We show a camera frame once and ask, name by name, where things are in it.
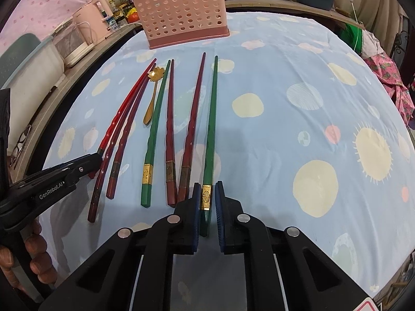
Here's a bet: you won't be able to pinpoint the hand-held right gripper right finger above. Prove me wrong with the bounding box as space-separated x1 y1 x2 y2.
217 183 372 311

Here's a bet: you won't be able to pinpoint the pink floral cloth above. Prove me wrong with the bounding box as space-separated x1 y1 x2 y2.
363 52 415 124

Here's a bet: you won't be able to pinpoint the pink perforated utensil basket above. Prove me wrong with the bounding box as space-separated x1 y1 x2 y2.
131 0 231 50

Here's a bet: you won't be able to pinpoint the pink electric kettle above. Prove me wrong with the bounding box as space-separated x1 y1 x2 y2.
72 0 114 44

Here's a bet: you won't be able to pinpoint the gold flower spoon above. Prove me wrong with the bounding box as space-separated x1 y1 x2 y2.
143 66 167 125

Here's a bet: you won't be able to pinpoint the green chopstick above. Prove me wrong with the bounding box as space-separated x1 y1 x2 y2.
140 60 171 208
199 56 219 238

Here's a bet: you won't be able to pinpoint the bright red chopstick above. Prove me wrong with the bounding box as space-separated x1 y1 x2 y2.
89 59 157 179

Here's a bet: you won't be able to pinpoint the beige hanging cloth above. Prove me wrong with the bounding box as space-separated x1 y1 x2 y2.
324 0 406 39

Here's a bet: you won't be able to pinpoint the white storage box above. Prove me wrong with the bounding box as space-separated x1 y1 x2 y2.
0 34 65 89

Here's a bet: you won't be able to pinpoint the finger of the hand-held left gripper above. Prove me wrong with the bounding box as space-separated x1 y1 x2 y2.
10 152 103 208

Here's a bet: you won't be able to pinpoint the black eyeglasses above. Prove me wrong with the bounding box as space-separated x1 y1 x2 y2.
9 125 33 169

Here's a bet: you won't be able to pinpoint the dark red chopstick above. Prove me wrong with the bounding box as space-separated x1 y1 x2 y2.
177 52 207 204
87 63 158 223
106 71 153 200
165 59 178 207

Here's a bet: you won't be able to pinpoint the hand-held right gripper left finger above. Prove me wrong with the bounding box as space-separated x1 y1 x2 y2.
38 183 203 311

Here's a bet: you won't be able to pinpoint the pink dotted curtain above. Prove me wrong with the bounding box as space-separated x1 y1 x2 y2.
0 0 130 52

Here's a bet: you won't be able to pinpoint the light blue printed tablecloth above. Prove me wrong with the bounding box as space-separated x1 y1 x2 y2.
42 12 415 299

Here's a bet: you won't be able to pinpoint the person's left hand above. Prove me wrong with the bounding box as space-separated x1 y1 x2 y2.
0 221 54 295

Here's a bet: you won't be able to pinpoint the green bag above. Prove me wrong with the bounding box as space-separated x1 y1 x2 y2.
344 23 362 52

